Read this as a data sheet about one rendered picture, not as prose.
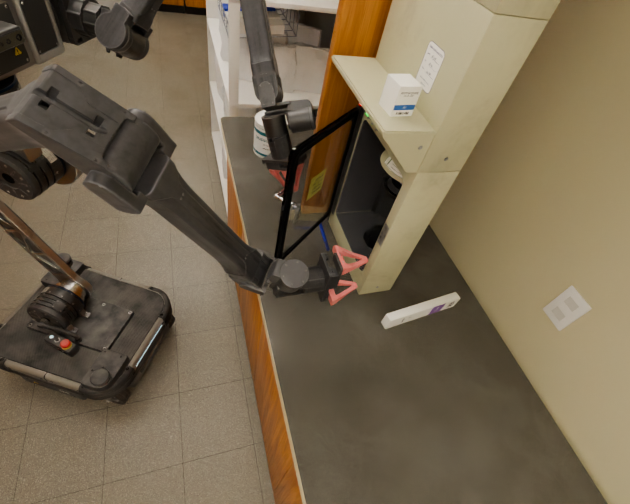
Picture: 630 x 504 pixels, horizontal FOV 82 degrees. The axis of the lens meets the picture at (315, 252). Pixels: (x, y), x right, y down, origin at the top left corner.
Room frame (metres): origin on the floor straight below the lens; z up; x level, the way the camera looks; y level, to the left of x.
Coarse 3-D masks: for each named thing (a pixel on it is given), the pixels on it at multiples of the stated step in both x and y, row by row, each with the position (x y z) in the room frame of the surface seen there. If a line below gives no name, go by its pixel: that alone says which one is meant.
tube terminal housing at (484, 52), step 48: (432, 0) 0.82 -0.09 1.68; (384, 48) 0.93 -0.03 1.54; (480, 48) 0.68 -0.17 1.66; (528, 48) 0.72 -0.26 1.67; (432, 96) 0.72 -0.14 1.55; (480, 96) 0.70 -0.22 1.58; (384, 144) 0.81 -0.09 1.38; (432, 144) 0.67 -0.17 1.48; (432, 192) 0.70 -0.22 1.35; (336, 240) 0.87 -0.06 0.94; (384, 240) 0.67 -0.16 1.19; (384, 288) 0.71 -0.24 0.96
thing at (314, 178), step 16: (320, 144) 0.77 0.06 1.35; (336, 144) 0.86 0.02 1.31; (288, 160) 0.66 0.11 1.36; (304, 160) 0.71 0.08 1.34; (320, 160) 0.79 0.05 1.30; (336, 160) 0.88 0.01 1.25; (288, 176) 0.66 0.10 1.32; (304, 176) 0.73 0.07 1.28; (320, 176) 0.81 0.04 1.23; (336, 176) 0.91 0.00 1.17; (304, 192) 0.74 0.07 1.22; (320, 192) 0.83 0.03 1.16; (304, 208) 0.76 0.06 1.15; (320, 208) 0.86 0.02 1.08; (288, 224) 0.69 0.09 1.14; (304, 224) 0.78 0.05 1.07; (288, 240) 0.71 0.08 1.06
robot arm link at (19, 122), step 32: (0, 96) 0.34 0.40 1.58; (32, 96) 0.29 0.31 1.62; (64, 96) 0.31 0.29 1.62; (96, 96) 0.34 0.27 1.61; (0, 128) 0.30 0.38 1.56; (32, 128) 0.27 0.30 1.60; (64, 128) 0.29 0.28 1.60; (96, 128) 0.31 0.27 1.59; (128, 128) 0.34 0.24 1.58; (96, 160) 0.28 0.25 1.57; (128, 160) 0.31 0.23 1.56
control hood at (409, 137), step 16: (336, 64) 0.87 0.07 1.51; (352, 64) 0.88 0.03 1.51; (368, 64) 0.90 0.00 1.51; (352, 80) 0.79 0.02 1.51; (368, 80) 0.82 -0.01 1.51; (384, 80) 0.84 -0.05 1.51; (368, 96) 0.74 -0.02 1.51; (368, 112) 0.69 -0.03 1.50; (384, 112) 0.69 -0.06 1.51; (416, 112) 0.73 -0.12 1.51; (384, 128) 0.63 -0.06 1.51; (400, 128) 0.65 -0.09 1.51; (416, 128) 0.66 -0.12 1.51; (432, 128) 0.68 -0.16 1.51; (400, 144) 0.64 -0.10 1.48; (416, 144) 0.66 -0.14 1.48; (400, 160) 0.65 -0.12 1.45; (416, 160) 0.67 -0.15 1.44
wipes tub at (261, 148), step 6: (258, 114) 1.28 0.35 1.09; (264, 114) 1.29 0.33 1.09; (258, 120) 1.24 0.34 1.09; (258, 126) 1.22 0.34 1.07; (258, 132) 1.22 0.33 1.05; (264, 132) 1.21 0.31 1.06; (258, 138) 1.22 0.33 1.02; (264, 138) 1.21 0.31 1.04; (258, 144) 1.22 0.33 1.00; (264, 144) 1.21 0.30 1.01; (258, 150) 1.22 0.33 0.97; (264, 150) 1.21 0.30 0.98; (264, 156) 1.21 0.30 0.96
